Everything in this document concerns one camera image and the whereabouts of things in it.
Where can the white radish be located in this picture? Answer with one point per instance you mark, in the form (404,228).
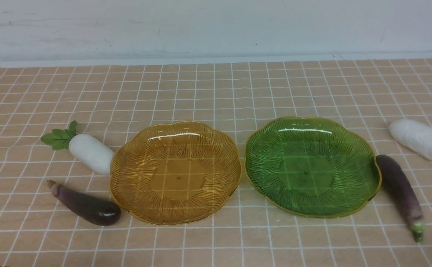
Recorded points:
(414,135)
(84,147)

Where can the purple eggplant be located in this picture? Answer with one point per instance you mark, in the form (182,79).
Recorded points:
(396,183)
(95,210)

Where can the amber glass plate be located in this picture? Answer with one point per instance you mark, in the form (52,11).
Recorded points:
(175,173)

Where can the green glass plate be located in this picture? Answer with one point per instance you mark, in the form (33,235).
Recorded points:
(312,167)

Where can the checkered orange tablecloth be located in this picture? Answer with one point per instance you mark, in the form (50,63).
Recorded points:
(114,102)

